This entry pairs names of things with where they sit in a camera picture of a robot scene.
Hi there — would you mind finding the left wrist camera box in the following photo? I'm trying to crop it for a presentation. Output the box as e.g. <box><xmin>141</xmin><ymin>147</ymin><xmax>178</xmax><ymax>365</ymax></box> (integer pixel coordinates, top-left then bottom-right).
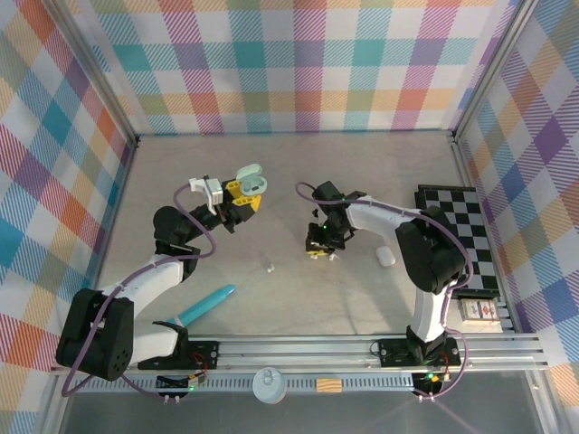
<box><xmin>188</xmin><ymin>174</ymin><xmax>225</xmax><ymax>216</ymax></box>

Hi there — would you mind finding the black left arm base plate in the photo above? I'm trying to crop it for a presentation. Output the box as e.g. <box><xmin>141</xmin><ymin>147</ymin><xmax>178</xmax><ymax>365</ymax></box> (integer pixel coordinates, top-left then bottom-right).
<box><xmin>137</xmin><ymin>339</ymin><xmax>221</xmax><ymax>371</ymax></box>

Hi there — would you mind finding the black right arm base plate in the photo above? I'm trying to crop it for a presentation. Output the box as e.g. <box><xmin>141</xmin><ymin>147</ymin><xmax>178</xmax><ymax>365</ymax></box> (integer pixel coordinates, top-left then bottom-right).
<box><xmin>377</xmin><ymin>336</ymin><xmax>462</xmax><ymax>368</ymax></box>

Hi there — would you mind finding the grey slotted cable duct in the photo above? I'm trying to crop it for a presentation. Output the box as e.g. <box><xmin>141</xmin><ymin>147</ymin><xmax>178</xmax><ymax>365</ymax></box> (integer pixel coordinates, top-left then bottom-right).
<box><xmin>71</xmin><ymin>375</ymin><xmax>420</xmax><ymax>393</ymax></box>

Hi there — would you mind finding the turquoise plastic tube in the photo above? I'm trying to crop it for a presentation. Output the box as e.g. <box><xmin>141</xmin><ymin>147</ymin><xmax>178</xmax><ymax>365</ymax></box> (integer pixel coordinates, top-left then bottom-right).
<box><xmin>165</xmin><ymin>283</ymin><xmax>238</xmax><ymax>327</ymax></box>

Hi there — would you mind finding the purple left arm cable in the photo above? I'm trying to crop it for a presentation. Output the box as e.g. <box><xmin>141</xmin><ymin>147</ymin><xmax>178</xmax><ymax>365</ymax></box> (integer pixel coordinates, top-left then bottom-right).
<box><xmin>61</xmin><ymin>183</ymin><xmax>217</xmax><ymax>401</ymax></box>

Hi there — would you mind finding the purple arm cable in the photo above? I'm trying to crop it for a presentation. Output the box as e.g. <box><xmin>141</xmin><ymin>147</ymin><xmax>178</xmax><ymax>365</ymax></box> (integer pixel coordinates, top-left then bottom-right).
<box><xmin>295</xmin><ymin>181</ymin><xmax>474</xmax><ymax>401</ymax></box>
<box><xmin>61</xmin><ymin>183</ymin><xmax>217</xmax><ymax>401</ymax></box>

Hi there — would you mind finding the small circuit board mount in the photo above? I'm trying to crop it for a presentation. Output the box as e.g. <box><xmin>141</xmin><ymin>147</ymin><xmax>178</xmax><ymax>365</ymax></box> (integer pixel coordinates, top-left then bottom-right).
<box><xmin>156</xmin><ymin>371</ymin><xmax>210</xmax><ymax>404</ymax></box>
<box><xmin>413</xmin><ymin>370</ymin><xmax>451</xmax><ymax>403</ymax></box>

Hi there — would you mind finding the aluminium side rail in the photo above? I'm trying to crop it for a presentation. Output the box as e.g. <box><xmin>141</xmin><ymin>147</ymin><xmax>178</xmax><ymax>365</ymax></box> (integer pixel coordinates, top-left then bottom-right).
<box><xmin>88</xmin><ymin>137</ymin><xmax>141</xmax><ymax>295</ymax></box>
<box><xmin>451</xmin><ymin>135</ymin><xmax>517</xmax><ymax>332</ymax></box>

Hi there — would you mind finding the black and white chessboard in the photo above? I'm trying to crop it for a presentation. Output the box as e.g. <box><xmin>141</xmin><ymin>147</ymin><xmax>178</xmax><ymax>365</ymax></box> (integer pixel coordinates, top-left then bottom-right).
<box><xmin>413</xmin><ymin>184</ymin><xmax>503</xmax><ymax>299</ymax></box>

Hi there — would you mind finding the mint green earbud charging case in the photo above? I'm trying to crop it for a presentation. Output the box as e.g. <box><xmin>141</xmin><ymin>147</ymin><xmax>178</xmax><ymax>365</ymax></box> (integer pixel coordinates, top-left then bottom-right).
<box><xmin>235</xmin><ymin>165</ymin><xmax>269</xmax><ymax>196</ymax></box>

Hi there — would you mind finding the aluminium rail frame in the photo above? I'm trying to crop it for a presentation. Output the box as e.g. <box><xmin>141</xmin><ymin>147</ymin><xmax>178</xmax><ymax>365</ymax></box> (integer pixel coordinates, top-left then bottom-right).
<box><xmin>48</xmin><ymin>333</ymin><xmax>552</xmax><ymax>375</ymax></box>

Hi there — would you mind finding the white round cap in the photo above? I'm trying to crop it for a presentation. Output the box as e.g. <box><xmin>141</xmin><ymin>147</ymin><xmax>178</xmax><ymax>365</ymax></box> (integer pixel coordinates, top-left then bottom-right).
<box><xmin>252</xmin><ymin>367</ymin><xmax>288</xmax><ymax>404</ymax></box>

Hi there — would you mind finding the playing card box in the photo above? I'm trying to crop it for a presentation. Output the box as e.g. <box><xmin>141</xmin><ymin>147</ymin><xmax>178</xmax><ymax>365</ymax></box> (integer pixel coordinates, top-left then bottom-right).
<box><xmin>459</xmin><ymin>297</ymin><xmax>503</xmax><ymax>325</ymax></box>

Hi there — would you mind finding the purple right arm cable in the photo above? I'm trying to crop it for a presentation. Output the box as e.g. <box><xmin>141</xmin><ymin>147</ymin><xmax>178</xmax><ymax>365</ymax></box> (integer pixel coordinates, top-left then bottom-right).
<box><xmin>295</xmin><ymin>181</ymin><xmax>474</xmax><ymax>401</ymax></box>

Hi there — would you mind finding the aluminium corner post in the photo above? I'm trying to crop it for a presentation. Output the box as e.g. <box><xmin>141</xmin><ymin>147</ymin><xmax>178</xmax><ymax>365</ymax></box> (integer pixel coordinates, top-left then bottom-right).
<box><xmin>52</xmin><ymin>0</ymin><xmax>141</xmax><ymax>148</ymax></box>
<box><xmin>450</xmin><ymin>0</ymin><xmax>544</xmax><ymax>144</ymax></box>

